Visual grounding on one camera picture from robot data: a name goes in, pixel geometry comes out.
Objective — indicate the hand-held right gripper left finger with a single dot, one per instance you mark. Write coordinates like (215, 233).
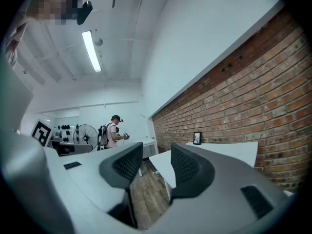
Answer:
(122, 166)

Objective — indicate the long ceiling light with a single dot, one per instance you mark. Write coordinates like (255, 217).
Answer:
(91, 50)

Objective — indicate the black standing fan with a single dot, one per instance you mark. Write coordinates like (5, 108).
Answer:
(85, 137)

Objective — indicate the row of black wall-hung devices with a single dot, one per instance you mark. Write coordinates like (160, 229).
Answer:
(65, 132)

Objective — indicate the round ceiling smoke detector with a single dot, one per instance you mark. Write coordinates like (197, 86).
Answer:
(99, 42)

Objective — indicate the person's torso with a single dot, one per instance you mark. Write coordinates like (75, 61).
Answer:
(13, 45)

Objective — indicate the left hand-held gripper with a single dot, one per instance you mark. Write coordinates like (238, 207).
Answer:
(41, 133)

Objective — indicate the person's head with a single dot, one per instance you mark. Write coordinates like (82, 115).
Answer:
(48, 4)

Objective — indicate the black head-worn camera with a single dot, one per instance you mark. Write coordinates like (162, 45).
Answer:
(84, 12)

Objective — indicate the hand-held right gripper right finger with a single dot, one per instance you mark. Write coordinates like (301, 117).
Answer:
(190, 172)

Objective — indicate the black picture frame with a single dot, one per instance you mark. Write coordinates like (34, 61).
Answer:
(197, 138)

